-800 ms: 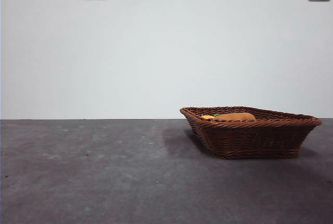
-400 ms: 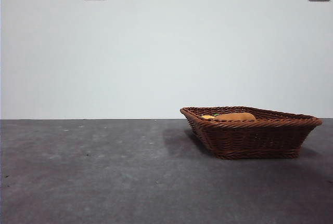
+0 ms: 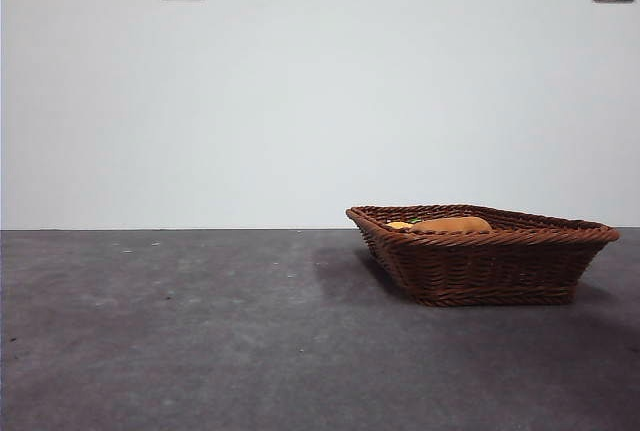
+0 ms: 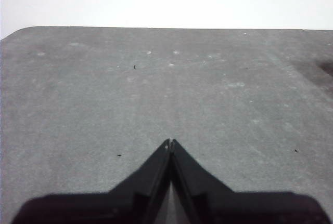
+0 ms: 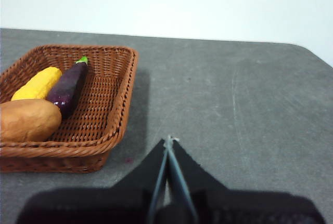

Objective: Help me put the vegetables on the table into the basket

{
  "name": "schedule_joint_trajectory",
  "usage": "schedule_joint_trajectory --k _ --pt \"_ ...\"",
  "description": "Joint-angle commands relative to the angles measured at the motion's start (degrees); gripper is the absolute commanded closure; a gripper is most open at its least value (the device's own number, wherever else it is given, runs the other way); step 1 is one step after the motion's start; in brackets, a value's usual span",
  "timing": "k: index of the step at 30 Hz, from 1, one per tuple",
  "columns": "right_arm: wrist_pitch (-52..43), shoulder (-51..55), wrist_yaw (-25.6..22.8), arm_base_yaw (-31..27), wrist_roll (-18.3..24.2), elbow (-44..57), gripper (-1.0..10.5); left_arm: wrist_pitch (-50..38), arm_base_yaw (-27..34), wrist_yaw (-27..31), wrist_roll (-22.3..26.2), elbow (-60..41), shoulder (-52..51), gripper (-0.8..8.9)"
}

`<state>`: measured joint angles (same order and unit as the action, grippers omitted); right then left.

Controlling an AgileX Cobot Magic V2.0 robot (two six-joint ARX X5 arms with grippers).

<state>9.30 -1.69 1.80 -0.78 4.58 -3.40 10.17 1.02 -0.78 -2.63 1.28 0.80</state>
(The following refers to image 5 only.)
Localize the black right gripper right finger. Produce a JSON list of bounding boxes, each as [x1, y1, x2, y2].
[[166, 140, 326, 224]]

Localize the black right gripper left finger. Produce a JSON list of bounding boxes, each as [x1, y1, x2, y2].
[[15, 138, 168, 224]]

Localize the brown wicker basket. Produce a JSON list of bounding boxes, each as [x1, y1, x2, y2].
[[0, 44, 139, 174]]

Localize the brown potato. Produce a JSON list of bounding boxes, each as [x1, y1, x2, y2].
[[0, 98, 62, 143]]

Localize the purple eggplant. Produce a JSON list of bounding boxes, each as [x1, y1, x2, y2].
[[45, 56, 89, 120]]

